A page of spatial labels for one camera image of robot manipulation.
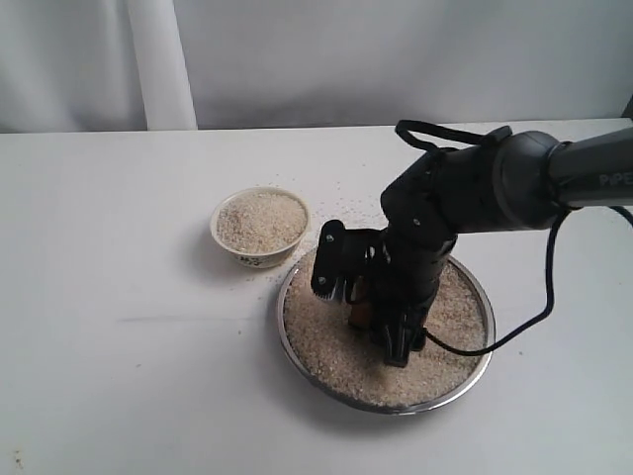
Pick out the cream ceramic rice bowl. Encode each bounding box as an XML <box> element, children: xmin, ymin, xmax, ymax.
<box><xmin>209</xmin><ymin>187</ymin><xmax>310</xmax><ymax>269</ymax></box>

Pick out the brown wooden cup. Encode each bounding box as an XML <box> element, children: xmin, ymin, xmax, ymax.
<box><xmin>345</xmin><ymin>277</ymin><xmax>372</xmax><ymax>331</ymax></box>

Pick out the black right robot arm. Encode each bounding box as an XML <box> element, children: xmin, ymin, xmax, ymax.
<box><xmin>369</xmin><ymin>120</ymin><xmax>632</xmax><ymax>367</ymax></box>

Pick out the white backdrop curtain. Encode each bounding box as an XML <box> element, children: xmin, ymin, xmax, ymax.
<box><xmin>1</xmin><ymin>1</ymin><xmax>632</xmax><ymax>133</ymax></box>

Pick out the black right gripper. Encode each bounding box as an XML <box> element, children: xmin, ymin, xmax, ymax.
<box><xmin>369</xmin><ymin>147</ymin><xmax>499</xmax><ymax>367</ymax></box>

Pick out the round steel rice tray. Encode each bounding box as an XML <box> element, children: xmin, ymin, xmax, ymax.
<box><xmin>276</xmin><ymin>251</ymin><xmax>496</xmax><ymax>415</ymax></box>

